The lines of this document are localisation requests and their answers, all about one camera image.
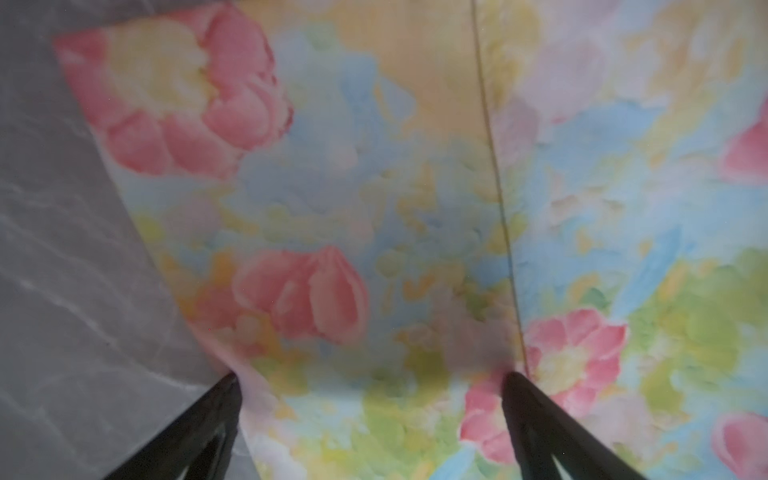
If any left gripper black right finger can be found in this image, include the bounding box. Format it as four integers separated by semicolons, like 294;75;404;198
501;372;644;480

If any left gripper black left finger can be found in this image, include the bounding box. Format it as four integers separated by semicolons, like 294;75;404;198
106;373;243;480

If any pastel floral skirt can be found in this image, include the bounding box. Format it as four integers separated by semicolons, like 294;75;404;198
54;1;767;479

